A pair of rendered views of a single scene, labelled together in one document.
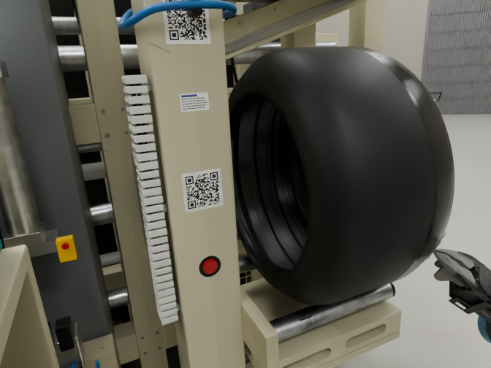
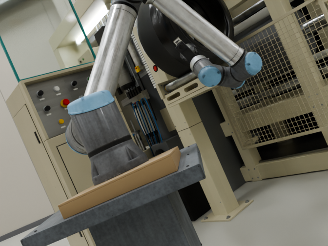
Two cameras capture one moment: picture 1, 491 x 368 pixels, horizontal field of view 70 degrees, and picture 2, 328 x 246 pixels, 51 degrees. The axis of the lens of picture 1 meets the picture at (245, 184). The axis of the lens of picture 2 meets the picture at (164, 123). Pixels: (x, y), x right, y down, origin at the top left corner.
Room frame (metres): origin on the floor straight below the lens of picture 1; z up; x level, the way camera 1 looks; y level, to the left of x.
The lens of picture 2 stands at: (-0.05, -2.07, 0.73)
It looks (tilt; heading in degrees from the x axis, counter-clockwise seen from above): 0 degrees down; 75
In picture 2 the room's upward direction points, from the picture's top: 24 degrees counter-clockwise
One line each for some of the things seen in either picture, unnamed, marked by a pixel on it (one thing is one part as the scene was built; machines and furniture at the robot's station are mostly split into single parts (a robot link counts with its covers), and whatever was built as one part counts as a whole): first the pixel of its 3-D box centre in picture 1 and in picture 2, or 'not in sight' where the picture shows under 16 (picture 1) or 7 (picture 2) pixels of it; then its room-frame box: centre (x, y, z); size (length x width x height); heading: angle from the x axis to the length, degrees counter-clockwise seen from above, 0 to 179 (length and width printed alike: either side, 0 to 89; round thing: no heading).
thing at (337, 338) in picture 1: (329, 334); (188, 89); (0.66, -0.18, 0.84); 0.36 x 0.09 x 0.06; 114
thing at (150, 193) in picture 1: (155, 208); (144, 54); (0.61, 0.17, 1.19); 0.05 x 0.04 x 0.48; 24
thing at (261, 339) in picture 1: (234, 299); (181, 83); (0.72, 0.04, 0.90); 0.40 x 0.03 x 0.10; 24
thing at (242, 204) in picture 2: not in sight; (226, 210); (0.67, 0.11, 0.01); 0.27 x 0.27 x 0.02; 24
